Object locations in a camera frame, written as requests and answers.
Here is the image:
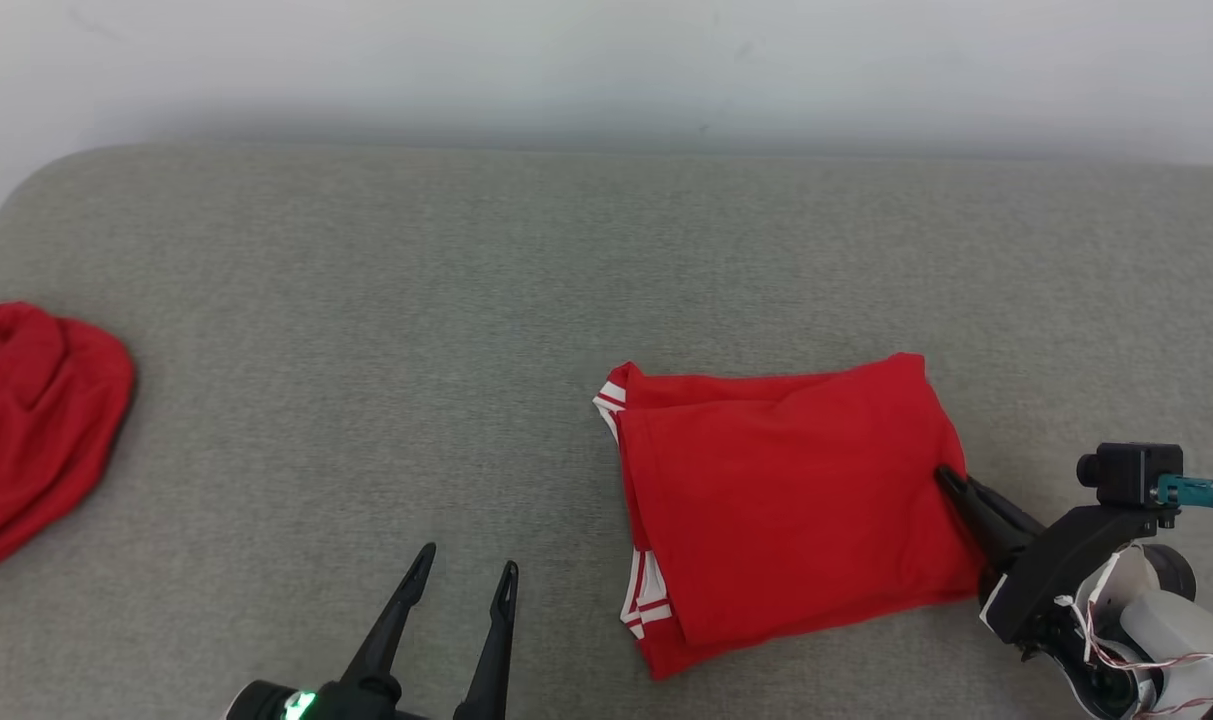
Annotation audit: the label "teal right camera connector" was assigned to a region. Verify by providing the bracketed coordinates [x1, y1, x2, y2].
[1154, 474, 1213, 515]

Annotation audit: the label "thin white red wires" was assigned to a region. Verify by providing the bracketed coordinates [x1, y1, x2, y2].
[1054, 593, 1213, 717]

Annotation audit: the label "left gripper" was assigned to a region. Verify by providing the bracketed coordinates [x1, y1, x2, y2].
[224, 543, 520, 720]

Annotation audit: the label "red jersey white striped trim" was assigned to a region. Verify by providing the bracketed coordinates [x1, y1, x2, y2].
[593, 352, 987, 681]

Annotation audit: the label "red shorts white side stripe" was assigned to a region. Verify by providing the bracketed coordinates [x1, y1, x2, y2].
[0, 302, 137, 579]

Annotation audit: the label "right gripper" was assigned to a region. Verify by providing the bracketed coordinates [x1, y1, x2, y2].
[936, 467, 1177, 646]

